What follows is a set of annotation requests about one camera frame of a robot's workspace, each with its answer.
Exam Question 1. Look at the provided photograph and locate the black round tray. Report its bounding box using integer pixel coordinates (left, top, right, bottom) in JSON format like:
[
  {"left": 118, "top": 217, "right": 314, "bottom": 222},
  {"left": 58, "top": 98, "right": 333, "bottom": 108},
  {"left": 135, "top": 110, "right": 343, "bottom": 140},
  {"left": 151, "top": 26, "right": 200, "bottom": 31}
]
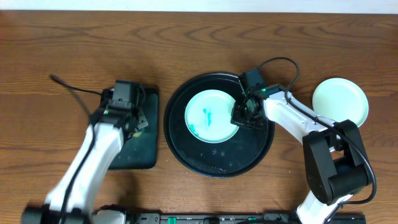
[{"left": 164, "top": 72, "right": 275, "bottom": 178}]

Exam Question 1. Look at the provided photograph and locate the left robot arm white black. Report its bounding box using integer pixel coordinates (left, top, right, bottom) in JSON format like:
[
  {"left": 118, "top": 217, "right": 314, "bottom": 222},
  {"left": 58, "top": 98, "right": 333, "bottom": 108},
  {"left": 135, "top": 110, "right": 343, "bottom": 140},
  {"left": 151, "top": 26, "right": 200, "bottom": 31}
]
[{"left": 21, "top": 106, "right": 158, "bottom": 224}]

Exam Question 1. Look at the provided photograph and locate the mint plate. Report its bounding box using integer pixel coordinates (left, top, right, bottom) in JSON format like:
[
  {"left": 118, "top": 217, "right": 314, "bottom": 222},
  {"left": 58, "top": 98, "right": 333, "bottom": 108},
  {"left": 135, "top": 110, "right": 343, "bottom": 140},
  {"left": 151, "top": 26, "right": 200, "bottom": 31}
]
[
  {"left": 312, "top": 78, "right": 369, "bottom": 127},
  {"left": 184, "top": 90, "right": 239, "bottom": 144}
]

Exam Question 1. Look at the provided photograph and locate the green yellow sponge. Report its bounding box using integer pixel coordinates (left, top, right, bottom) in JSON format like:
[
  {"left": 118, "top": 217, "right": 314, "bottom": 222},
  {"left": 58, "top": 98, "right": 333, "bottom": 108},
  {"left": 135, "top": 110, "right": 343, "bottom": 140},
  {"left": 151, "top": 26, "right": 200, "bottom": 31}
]
[{"left": 132, "top": 131, "right": 142, "bottom": 138}]

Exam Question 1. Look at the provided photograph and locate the black rectangular tray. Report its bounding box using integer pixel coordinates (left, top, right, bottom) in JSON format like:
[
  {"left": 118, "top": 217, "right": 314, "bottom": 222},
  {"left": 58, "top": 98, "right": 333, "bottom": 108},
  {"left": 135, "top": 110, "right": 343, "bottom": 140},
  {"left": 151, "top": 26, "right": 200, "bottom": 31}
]
[{"left": 109, "top": 88, "right": 159, "bottom": 170}]

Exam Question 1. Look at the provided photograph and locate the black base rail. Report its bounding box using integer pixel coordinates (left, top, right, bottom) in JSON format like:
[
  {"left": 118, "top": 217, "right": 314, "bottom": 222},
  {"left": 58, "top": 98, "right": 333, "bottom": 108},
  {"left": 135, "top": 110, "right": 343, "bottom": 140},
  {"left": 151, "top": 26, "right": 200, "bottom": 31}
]
[{"left": 93, "top": 205, "right": 366, "bottom": 224}]

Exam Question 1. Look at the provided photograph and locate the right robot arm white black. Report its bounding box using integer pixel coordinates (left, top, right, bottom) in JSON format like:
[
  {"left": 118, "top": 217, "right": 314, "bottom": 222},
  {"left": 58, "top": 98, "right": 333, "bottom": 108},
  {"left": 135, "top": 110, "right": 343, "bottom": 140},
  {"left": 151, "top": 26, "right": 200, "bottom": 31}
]
[{"left": 231, "top": 85, "right": 377, "bottom": 223}]

